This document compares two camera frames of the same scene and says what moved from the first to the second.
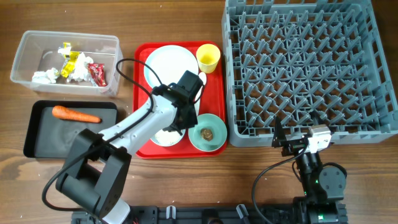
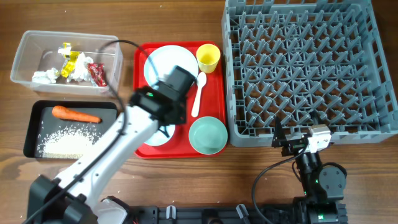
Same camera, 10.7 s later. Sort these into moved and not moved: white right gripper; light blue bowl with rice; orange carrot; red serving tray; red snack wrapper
Moved: light blue bowl with rice
Not moved: red serving tray; orange carrot; red snack wrapper; white right gripper
